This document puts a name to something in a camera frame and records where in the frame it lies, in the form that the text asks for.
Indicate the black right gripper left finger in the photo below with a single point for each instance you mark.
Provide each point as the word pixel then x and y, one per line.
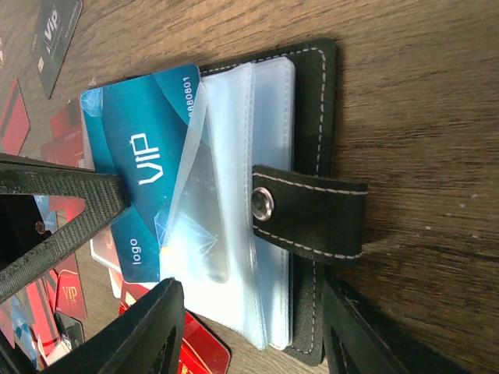
pixel 146 338

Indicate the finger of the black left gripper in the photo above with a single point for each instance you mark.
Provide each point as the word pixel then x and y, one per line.
pixel 104 195
pixel 26 254

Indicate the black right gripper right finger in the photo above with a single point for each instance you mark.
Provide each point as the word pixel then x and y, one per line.
pixel 370 335

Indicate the blue VIP card carried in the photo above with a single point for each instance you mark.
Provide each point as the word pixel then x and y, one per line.
pixel 151 132

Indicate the black card holder wallet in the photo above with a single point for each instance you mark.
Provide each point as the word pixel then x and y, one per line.
pixel 256 216

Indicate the red VIP card centre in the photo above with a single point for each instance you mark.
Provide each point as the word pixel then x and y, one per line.
pixel 201 351

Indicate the red striped card middle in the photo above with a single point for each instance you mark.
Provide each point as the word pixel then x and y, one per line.
pixel 15 123

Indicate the black VIP card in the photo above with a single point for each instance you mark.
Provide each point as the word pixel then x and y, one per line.
pixel 56 23

